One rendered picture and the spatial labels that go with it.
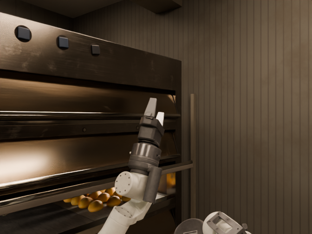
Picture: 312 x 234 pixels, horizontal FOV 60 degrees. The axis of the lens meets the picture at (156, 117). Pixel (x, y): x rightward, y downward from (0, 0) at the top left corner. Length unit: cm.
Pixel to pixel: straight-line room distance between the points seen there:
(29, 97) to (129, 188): 63
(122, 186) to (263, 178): 232
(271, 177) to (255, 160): 22
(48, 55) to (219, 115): 218
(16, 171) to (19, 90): 31
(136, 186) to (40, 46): 75
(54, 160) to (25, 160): 12
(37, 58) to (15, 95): 18
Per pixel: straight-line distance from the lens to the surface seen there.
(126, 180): 75
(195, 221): 80
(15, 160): 119
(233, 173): 305
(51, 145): 126
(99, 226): 147
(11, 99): 117
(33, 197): 108
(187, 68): 329
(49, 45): 127
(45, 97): 123
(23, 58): 121
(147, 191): 76
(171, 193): 190
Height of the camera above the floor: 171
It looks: level
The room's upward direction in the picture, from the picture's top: straight up
